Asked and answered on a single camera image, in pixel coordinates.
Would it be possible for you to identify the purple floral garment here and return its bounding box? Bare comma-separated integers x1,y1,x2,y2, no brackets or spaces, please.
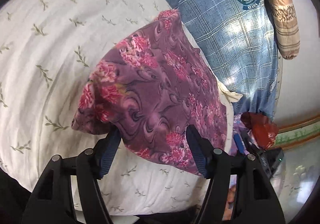
72,9,227,175

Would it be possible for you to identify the lilac flower print garment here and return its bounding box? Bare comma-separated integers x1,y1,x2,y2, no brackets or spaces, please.
223,114,248,220

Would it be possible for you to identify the red plastic bag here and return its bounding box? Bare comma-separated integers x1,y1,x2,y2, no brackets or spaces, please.
241,112,279,149

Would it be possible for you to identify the beige striped blanket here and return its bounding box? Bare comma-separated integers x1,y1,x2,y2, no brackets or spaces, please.
268,0,300,60

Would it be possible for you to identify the white leaf print pillow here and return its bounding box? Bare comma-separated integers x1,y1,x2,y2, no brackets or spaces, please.
0,0,235,215

